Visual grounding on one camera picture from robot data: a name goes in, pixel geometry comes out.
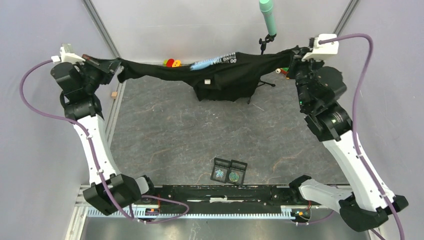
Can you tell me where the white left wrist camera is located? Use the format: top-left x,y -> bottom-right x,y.
50,43 -> 85,64

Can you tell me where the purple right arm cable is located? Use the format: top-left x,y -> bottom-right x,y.
295,33 -> 406,240

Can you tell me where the round green brooch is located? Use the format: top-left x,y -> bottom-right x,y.
228,171 -> 240,183

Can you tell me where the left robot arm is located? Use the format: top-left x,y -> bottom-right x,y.
50,53 -> 157,218

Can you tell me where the colourful toy block train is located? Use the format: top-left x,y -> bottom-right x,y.
275,67 -> 289,75

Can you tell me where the black printed t-shirt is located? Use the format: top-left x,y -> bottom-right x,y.
117,48 -> 291,102

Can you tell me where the wooden cube on rail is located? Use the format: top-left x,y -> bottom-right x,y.
110,91 -> 118,100

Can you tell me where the red yellow green stacking toy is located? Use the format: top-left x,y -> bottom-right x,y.
163,58 -> 182,68

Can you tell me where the white toothed cable rail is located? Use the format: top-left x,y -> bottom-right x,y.
85,204 -> 299,220

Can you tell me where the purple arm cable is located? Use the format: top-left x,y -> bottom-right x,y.
19,59 -> 190,225
295,33 -> 406,240

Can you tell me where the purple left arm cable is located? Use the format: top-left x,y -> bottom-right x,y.
19,59 -> 190,225

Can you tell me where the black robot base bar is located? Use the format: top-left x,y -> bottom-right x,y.
152,184 -> 310,215

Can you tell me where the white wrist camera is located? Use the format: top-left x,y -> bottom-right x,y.
301,33 -> 339,62
50,43 -> 85,64

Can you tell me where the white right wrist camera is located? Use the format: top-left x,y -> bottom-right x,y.
301,33 -> 339,62

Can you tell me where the mint green microphone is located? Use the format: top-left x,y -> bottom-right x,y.
259,0 -> 277,36

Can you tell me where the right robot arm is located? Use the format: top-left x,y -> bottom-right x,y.
287,47 -> 408,232

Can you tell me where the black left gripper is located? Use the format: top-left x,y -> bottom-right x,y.
78,54 -> 123,93

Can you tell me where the black microphone tripod stand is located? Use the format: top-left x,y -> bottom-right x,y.
255,33 -> 277,89

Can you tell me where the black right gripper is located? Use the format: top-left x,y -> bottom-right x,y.
286,47 -> 327,110

